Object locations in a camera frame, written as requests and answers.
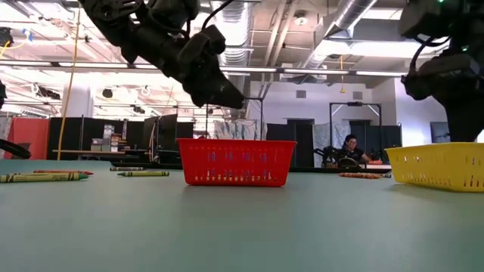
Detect yellow plastic basket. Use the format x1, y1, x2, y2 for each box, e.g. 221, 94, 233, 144
383, 141, 484, 193

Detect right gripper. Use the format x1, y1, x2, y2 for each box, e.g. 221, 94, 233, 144
400, 51, 484, 144

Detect black computer monitor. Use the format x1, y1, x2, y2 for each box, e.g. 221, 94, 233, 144
142, 113, 178, 164

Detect black partition panels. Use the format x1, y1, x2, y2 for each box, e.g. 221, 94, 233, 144
48, 115, 196, 162

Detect black arm base cable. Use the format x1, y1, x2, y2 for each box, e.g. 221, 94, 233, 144
0, 138, 33, 160

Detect yellow hanging cable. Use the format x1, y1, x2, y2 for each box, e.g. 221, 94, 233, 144
56, 0, 82, 162

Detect wide silver ventilation duct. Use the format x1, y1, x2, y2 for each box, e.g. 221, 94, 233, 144
219, 0, 255, 120

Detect red partition wall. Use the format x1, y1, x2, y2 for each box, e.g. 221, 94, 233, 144
3, 116, 51, 161

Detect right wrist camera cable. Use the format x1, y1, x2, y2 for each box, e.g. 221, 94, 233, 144
408, 34, 453, 76

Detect person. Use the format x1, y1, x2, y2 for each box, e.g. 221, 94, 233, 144
339, 134, 374, 165

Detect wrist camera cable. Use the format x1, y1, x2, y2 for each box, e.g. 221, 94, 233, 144
201, 0, 237, 32
408, 34, 453, 76

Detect stacked storage boxes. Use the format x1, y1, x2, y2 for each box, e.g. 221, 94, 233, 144
90, 123, 132, 154

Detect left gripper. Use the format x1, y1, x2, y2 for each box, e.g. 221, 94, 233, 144
123, 23, 247, 110

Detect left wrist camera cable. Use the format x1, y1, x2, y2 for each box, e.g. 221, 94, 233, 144
201, 0, 237, 32

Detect wooden workbench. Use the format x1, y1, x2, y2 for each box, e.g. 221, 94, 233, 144
51, 149, 128, 156

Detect slim silver ventilation duct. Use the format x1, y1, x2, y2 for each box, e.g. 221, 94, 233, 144
302, 0, 379, 76

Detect red plastic basket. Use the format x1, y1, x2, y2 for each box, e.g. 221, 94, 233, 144
175, 138, 298, 188

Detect green crayon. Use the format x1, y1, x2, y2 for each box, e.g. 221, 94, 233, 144
0, 172, 90, 184
116, 171, 170, 178

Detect black gantry frame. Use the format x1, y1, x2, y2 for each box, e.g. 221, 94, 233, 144
328, 100, 383, 165
204, 96, 265, 141

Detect teal table mat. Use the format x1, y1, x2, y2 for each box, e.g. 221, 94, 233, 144
0, 159, 484, 272

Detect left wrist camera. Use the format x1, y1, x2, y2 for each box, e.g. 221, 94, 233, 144
147, 0, 201, 30

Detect short yellow hanging cord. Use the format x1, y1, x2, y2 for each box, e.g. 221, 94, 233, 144
339, 54, 347, 94

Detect patterned pale curtain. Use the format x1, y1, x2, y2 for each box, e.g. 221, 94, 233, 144
213, 119, 268, 141
312, 122, 351, 152

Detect black aluminium table frame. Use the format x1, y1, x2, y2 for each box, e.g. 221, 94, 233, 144
110, 161, 392, 175

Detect long ceiling light bar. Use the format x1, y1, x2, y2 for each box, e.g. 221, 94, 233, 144
0, 59, 408, 79

